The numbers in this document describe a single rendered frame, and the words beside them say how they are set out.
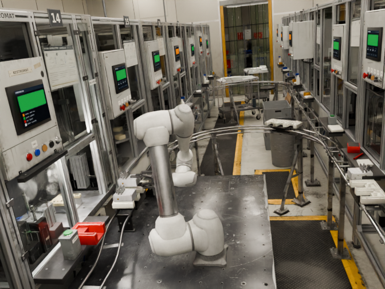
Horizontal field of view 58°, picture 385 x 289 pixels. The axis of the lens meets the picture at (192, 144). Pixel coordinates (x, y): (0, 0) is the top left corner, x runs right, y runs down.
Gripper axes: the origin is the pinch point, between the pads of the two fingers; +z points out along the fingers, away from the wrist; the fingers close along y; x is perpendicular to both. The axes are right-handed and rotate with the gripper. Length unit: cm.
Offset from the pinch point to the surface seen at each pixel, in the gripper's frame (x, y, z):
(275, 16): -797, 113, -150
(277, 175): -218, -94, -107
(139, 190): -3.5, -9.2, -0.1
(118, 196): 16.2, -4.4, 7.2
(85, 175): 1.0, 4.4, 35.2
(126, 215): 19.5, -16.2, 2.5
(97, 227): 57, -2, 3
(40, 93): 60, 70, 16
